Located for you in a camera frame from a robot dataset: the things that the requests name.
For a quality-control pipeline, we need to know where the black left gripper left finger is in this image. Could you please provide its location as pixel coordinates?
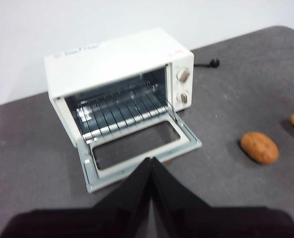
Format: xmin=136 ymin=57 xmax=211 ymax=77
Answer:
xmin=0 ymin=157 xmax=153 ymax=238

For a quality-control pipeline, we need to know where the beige round oven knob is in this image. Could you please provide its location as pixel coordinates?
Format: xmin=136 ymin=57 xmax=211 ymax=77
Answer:
xmin=176 ymin=67 xmax=191 ymax=83
xmin=176 ymin=90 xmax=190 ymax=104

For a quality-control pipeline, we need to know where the brown potato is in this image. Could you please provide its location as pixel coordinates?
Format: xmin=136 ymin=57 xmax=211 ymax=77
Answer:
xmin=240 ymin=131 xmax=280 ymax=164

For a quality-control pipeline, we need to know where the black power cable with plug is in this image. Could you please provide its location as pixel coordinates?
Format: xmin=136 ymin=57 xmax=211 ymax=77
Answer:
xmin=193 ymin=58 xmax=221 ymax=68

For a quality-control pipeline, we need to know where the glass oven door beige handle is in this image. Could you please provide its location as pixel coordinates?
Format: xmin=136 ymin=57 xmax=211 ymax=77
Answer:
xmin=76 ymin=109 xmax=202 ymax=193

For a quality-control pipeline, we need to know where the metal wire oven rack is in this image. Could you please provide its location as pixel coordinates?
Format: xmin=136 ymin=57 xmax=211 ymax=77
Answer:
xmin=73 ymin=93 xmax=169 ymax=143

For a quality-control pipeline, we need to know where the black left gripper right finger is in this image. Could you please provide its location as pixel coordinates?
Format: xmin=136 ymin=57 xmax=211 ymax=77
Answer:
xmin=150 ymin=157 xmax=294 ymax=238

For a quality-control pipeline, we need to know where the white Toshiba toaster oven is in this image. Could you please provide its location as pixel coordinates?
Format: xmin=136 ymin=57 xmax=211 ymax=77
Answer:
xmin=44 ymin=27 xmax=202 ymax=193

